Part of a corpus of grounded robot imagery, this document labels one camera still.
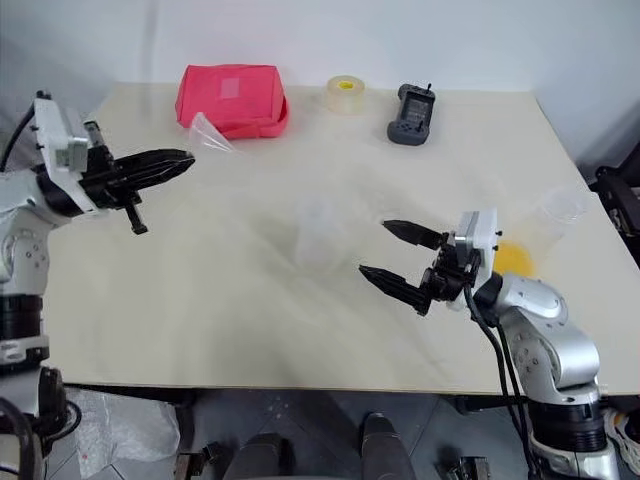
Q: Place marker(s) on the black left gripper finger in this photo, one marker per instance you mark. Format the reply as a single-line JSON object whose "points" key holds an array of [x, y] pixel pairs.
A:
{"points": [[155, 174], [155, 156]]}

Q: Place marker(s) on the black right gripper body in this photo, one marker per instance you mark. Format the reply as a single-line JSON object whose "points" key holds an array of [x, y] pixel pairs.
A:
{"points": [[450, 275]]}

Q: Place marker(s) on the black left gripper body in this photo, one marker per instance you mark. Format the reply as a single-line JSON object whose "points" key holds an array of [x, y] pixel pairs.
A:
{"points": [[102, 185]]}

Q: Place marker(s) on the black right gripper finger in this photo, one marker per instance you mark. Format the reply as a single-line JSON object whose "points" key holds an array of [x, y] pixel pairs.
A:
{"points": [[395, 286], [412, 233]]}

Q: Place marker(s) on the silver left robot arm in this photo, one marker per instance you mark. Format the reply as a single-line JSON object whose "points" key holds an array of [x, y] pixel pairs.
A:
{"points": [[20, 250]]}

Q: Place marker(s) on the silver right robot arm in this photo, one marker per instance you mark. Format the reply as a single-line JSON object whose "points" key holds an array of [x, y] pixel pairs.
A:
{"points": [[542, 307]]}

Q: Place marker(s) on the clear plastic funnel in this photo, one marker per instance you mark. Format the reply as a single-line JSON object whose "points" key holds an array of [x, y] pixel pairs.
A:
{"points": [[207, 134]]}

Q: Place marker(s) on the clear cup with orange liquid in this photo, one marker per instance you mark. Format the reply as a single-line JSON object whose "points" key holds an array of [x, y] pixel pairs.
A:
{"points": [[530, 245]]}

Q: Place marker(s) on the red fabric pouch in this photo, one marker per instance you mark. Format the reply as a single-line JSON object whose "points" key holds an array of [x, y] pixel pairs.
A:
{"points": [[230, 97]]}

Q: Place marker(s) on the black handheld remote controller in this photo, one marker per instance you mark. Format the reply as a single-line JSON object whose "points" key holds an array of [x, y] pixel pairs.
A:
{"points": [[412, 117]]}

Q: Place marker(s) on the clear tape roll yellow core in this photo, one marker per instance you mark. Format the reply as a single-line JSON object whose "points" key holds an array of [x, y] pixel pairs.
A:
{"points": [[345, 95]]}

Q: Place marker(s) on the dark rounded shape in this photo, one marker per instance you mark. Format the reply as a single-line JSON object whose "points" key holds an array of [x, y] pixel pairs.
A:
{"points": [[385, 447], [265, 457]]}

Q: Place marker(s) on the black chair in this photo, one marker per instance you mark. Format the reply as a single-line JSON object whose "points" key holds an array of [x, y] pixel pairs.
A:
{"points": [[617, 195]]}

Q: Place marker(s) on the white sneaker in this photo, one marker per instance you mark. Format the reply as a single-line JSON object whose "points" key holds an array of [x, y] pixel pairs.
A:
{"points": [[624, 435]]}

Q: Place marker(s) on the clear bubble wrap sheet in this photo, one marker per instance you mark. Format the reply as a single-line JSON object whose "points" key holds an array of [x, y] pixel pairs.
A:
{"points": [[120, 425]]}

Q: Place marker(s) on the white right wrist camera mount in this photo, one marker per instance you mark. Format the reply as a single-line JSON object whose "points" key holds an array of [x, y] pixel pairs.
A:
{"points": [[482, 235]]}

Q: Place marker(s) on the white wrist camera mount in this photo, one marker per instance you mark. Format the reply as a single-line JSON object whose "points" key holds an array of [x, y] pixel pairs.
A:
{"points": [[57, 132], [482, 235]]}

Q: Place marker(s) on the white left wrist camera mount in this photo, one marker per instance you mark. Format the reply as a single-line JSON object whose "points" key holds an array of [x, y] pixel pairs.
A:
{"points": [[57, 132]]}

